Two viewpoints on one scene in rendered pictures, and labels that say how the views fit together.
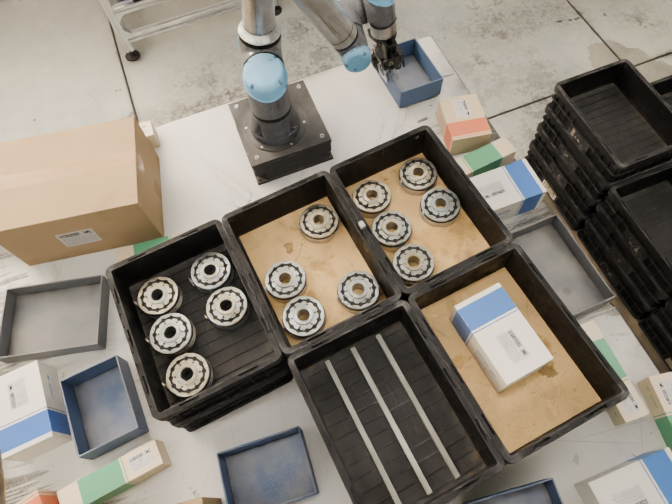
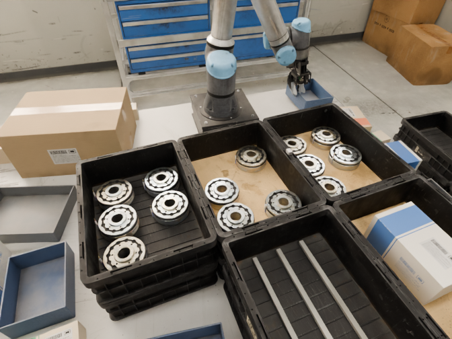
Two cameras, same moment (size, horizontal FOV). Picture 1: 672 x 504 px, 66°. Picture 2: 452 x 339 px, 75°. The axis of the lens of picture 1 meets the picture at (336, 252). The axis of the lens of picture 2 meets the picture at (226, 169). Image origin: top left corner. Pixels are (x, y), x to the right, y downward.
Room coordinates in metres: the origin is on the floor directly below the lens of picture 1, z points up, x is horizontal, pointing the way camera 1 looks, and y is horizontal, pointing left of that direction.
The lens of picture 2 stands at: (-0.06, 0.13, 1.52)
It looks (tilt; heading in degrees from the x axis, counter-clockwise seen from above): 44 degrees down; 359
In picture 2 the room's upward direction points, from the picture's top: straight up
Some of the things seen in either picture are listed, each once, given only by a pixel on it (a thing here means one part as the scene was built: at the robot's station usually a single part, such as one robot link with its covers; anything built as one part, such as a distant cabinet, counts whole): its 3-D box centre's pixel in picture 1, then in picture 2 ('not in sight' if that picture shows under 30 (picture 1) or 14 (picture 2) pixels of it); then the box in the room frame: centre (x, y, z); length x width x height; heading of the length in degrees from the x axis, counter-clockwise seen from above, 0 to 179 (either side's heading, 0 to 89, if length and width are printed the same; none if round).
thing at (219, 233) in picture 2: (307, 256); (243, 169); (0.55, 0.07, 0.92); 0.40 x 0.30 x 0.02; 20
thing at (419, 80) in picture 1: (407, 72); (308, 95); (1.25, -0.31, 0.75); 0.20 x 0.15 x 0.07; 16
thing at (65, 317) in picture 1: (55, 318); (26, 212); (0.56, 0.78, 0.73); 0.27 x 0.20 x 0.05; 91
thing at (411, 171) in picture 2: (416, 205); (331, 145); (0.65, -0.21, 0.92); 0.40 x 0.30 x 0.02; 20
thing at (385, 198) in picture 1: (371, 195); (291, 144); (0.73, -0.11, 0.86); 0.10 x 0.10 x 0.01
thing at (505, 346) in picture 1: (498, 337); (416, 249); (0.31, -0.34, 0.87); 0.20 x 0.12 x 0.09; 21
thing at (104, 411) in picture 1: (104, 406); (40, 286); (0.30, 0.62, 0.74); 0.20 x 0.15 x 0.07; 20
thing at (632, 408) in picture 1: (604, 372); not in sight; (0.23, -0.61, 0.73); 0.24 x 0.06 x 0.06; 12
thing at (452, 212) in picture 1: (440, 204); (346, 154); (0.68, -0.29, 0.86); 0.10 x 0.10 x 0.01
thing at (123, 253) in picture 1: (163, 252); not in sight; (0.71, 0.49, 0.73); 0.24 x 0.06 x 0.06; 99
